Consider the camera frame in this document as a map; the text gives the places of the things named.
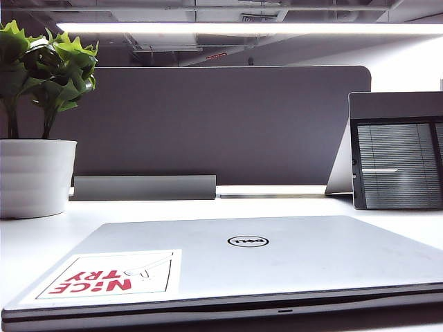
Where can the ceiling air vent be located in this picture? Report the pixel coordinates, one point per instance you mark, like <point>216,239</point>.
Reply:
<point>259,16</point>

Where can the artificial plant in white pot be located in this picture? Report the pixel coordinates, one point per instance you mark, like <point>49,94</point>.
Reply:
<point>34,173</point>

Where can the white nice try sticker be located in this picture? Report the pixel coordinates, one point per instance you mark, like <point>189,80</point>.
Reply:
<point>104,280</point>

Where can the grey monitor stand flap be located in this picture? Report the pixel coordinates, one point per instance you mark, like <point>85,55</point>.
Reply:
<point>341,173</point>

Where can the black portable monitor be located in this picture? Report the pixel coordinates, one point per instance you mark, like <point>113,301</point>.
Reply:
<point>398,162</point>

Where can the dark grey desk divider panel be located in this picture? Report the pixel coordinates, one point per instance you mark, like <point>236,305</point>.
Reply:
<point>225,121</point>

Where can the red ceiling sign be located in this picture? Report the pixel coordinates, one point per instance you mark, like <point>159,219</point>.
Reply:
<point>217,56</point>

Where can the long ceiling light strip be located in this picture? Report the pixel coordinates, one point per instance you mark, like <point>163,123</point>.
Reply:
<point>225,28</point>

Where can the silver Dell laptop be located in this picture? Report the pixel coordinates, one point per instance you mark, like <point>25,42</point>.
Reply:
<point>294,259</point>

